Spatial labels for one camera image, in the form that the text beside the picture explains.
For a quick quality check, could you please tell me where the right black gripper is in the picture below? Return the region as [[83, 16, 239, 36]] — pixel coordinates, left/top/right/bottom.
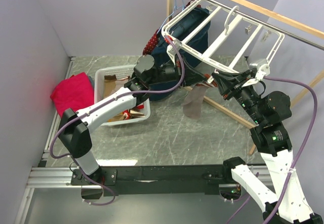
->
[[210, 67, 263, 122]]

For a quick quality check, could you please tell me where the beige striped-cuff sock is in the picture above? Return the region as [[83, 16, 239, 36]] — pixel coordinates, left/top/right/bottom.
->
[[182, 83, 216, 119]]

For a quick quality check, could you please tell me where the white plastic clip hanger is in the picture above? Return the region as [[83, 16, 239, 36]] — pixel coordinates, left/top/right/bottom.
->
[[161, 0, 285, 73]]

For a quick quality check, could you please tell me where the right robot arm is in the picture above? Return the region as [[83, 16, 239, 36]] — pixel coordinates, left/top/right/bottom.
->
[[212, 70, 323, 223]]

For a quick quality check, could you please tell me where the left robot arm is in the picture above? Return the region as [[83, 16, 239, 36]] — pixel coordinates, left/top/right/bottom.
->
[[58, 55, 207, 184]]

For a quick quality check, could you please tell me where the dark blue denim garment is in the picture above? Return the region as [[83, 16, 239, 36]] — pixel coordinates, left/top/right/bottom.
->
[[149, 5, 212, 102]]

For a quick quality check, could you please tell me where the red polka dot garment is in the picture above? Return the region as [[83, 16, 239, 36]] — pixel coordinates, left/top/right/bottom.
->
[[142, 29, 159, 55]]

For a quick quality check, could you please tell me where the white laundry basket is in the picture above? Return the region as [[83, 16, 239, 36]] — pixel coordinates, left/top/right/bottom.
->
[[94, 64, 150, 127]]

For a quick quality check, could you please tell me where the metal hanging rod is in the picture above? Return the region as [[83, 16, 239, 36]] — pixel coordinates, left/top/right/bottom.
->
[[171, 0, 324, 49]]

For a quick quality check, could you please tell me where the tan stocking in basket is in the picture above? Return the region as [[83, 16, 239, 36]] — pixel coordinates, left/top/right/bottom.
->
[[103, 75, 118, 98]]

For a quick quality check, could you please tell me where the black base beam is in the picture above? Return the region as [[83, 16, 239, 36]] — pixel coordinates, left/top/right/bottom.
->
[[70, 165, 245, 197]]

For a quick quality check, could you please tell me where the pink folded cloth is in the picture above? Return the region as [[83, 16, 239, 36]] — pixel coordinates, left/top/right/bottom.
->
[[50, 72, 94, 117]]

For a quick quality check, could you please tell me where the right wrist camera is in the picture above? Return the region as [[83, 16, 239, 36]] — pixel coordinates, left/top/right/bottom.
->
[[243, 59, 270, 87]]

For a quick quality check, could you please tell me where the wooden clothes rack frame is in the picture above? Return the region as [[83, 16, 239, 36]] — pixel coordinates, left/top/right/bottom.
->
[[166, 0, 324, 155]]

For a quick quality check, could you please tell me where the blue wire hanger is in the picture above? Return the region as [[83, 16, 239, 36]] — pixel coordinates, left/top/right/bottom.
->
[[156, 0, 185, 34]]

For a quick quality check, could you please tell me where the aluminium rail frame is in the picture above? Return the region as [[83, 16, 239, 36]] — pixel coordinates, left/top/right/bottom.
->
[[14, 56, 76, 224]]

